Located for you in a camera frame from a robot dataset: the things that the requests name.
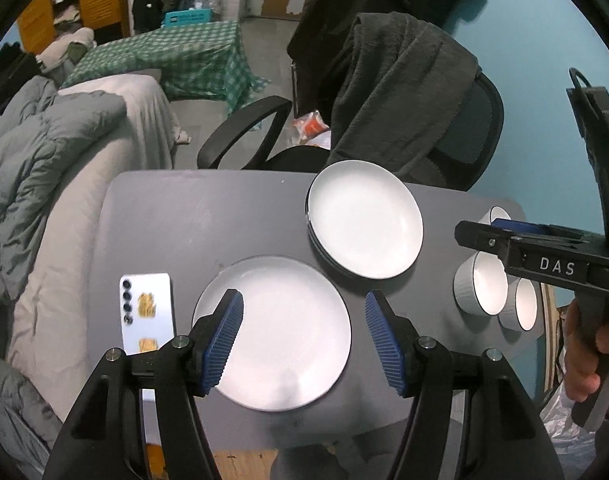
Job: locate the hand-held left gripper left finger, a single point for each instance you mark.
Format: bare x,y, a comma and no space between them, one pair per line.
224,345

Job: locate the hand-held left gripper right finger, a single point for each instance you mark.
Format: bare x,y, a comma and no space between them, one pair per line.
384,345

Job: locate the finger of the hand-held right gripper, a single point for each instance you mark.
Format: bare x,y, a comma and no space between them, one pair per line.
509,225
477,237

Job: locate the white bowl black rim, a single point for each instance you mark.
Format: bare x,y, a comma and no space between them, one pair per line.
487,282
487,216
525,305

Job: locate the person's right hand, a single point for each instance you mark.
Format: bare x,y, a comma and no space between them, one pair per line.
579,355

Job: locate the white smartphone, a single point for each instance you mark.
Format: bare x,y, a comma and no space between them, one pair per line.
144,285

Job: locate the dark grey fleece blanket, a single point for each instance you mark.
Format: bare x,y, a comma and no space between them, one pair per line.
399,95

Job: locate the bed with beige sheet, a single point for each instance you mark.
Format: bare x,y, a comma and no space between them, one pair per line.
84,220

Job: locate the orange plastic bag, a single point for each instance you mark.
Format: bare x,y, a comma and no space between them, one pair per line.
312,127

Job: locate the clear plastic bag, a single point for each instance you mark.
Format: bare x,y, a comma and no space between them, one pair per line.
564,435

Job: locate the black office chair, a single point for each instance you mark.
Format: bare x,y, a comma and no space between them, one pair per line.
234,130

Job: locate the grey quilted duvet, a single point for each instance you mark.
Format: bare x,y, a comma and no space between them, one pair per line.
24,160

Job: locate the green checkered cloth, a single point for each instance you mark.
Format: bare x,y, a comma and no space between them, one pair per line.
184,60

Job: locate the blue plastic basket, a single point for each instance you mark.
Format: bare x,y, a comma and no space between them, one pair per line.
187,18

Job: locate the beige pillow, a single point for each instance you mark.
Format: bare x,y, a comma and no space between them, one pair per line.
67,47

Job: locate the black clothes pile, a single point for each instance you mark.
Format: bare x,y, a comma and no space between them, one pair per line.
9,75

